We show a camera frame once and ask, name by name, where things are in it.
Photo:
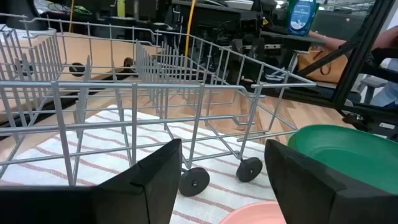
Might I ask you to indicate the brown bag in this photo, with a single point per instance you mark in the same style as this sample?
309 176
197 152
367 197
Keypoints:
323 67

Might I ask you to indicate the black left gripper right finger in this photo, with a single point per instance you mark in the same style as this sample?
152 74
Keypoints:
311 199

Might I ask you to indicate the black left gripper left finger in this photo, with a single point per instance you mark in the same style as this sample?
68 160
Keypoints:
62 205

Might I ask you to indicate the blue-labelled bottle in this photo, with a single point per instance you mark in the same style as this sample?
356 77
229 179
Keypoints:
301 17

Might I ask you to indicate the black aluminium table frame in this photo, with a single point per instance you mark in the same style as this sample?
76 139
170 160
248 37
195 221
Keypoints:
357 56

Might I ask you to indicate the pale pink plate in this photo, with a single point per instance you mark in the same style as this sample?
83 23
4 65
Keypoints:
255 214

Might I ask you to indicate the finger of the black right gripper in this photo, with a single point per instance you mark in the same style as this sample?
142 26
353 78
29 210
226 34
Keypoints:
237 49
257 48

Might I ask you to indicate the dark green plate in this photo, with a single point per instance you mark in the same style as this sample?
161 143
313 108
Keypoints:
348 155

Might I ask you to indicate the grey office chair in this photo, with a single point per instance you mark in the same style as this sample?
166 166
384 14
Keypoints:
371 84

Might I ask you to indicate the black background desk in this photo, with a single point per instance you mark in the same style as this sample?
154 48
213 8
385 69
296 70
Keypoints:
289 37

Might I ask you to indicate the white red-striped dish towel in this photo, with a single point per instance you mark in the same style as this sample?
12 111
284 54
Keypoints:
102 174

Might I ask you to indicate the black rounded object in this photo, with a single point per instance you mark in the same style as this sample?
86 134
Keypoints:
21 12

